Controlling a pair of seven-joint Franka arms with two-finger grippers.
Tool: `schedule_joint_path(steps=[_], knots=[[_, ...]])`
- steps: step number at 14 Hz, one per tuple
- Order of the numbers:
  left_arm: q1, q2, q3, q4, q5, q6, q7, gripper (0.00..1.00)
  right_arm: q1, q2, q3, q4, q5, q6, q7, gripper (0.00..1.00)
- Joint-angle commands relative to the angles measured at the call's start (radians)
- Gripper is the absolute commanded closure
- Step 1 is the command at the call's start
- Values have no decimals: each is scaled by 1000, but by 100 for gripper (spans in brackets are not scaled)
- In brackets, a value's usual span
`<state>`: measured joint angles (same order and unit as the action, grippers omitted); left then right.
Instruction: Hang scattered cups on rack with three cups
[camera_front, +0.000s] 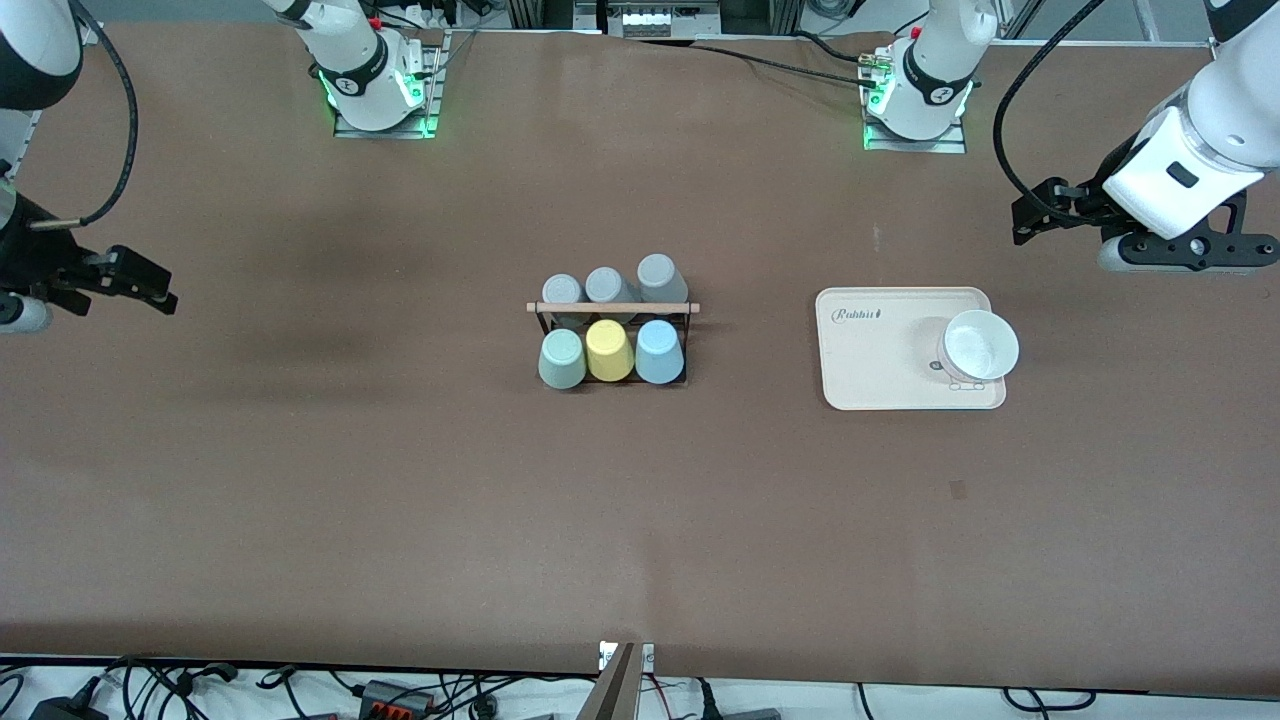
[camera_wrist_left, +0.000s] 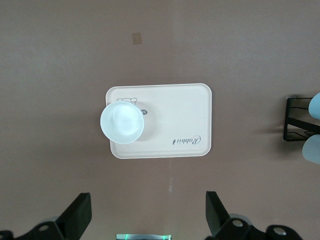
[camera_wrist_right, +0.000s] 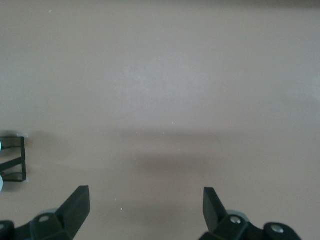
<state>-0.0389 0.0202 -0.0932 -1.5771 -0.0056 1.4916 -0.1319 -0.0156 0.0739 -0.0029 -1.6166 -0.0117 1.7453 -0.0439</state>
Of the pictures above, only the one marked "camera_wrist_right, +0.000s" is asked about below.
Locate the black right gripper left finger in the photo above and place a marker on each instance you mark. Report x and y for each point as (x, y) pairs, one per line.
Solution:
(75, 212)

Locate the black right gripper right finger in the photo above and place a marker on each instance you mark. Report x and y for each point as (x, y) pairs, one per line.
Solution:
(215, 220)

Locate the pale green cup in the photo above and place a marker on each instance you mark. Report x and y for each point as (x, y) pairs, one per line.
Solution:
(1, 146)

